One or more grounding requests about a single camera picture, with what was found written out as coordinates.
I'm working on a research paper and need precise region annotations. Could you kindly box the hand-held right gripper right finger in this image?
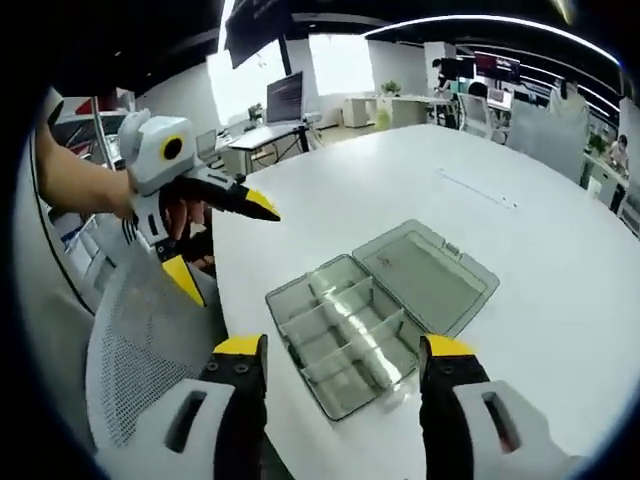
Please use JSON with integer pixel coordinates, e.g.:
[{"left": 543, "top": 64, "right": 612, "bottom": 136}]
[{"left": 418, "top": 333, "right": 586, "bottom": 480}]

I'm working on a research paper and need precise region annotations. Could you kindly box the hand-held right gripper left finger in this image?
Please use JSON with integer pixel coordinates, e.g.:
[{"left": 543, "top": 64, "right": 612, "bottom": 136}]
[{"left": 94, "top": 333, "right": 269, "bottom": 480}]

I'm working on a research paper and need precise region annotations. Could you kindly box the grey transparent guide fixture box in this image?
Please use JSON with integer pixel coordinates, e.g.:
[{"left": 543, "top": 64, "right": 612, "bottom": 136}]
[{"left": 264, "top": 218, "right": 501, "bottom": 422}]

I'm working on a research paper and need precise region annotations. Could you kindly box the person's left hand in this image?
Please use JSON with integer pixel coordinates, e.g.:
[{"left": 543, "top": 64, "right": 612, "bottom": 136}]
[{"left": 160, "top": 196, "right": 209, "bottom": 240}]

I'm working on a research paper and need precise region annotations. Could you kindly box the black-legged standing desk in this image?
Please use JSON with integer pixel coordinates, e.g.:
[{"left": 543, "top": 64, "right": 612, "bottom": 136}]
[{"left": 227, "top": 118, "right": 326, "bottom": 166}]

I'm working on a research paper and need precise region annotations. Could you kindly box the white mesh office chair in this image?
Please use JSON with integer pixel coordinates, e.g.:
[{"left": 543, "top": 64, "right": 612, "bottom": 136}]
[{"left": 84, "top": 249, "right": 291, "bottom": 480}]

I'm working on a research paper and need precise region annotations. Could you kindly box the dark laptop screen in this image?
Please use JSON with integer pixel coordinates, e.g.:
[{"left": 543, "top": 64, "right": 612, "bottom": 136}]
[{"left": 265, "top": 70, "right": 305, "bottom": 125}]

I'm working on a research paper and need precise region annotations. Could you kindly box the person's grey shirt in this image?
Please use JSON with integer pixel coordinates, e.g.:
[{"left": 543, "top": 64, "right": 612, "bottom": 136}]
[{"left": 14, "top": 89, "right": 99, "bottom": 436}]

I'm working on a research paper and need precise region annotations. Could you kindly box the white cabinet row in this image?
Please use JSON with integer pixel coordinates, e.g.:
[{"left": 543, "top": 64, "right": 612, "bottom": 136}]
[{"left": 344, "top": 94, "right": 454, "bottom": 132}]

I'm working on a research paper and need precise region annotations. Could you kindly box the grey desk partition panel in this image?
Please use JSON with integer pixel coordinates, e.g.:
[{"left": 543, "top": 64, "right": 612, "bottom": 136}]
[{"left": 509, "top": 88, "right": 590, "bottom": 182}]

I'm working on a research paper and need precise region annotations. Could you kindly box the dark wall monitor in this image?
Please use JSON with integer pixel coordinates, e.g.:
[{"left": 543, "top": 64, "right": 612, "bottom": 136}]
[{"left": 473, "top": 51, "right": 522, "bottom": 81}]

